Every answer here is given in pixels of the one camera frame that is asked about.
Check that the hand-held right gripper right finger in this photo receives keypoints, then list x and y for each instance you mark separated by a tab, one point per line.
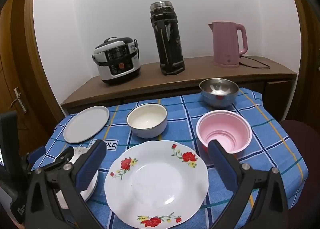
220	165

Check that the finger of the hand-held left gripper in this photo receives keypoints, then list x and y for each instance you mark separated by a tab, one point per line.
37	154
64	157

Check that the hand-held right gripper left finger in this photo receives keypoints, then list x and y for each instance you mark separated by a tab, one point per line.
92	166

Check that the small white patterned plate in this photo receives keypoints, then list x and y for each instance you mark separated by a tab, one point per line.
80	150

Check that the pink plastic bowl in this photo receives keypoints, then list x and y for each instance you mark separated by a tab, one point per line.
225	129

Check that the plain grey plate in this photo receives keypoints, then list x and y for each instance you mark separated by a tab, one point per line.
86	124

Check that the white floral plate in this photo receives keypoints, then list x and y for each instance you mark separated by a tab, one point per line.
155	181

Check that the white enamel bowl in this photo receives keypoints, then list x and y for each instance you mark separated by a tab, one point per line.
147	119

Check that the stainless steel bowl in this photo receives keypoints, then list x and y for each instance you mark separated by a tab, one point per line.
220	91

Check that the blue plaid tablecloth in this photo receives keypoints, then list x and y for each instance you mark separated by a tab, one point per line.
182	129

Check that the wooden door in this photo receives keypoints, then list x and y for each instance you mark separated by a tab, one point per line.
15	64

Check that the dark red chair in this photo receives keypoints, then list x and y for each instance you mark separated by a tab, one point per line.
305	149

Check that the brown wooden sideboard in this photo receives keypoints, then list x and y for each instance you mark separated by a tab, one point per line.
195	69

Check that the silver black rice cooker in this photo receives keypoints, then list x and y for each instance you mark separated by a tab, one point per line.
117	61

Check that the pink electric kettle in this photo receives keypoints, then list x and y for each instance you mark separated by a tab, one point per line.
226	44

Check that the tall black thermos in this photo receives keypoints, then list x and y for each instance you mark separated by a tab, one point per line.
168	41

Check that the wooden door frame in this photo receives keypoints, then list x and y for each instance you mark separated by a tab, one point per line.
40	56
303	56

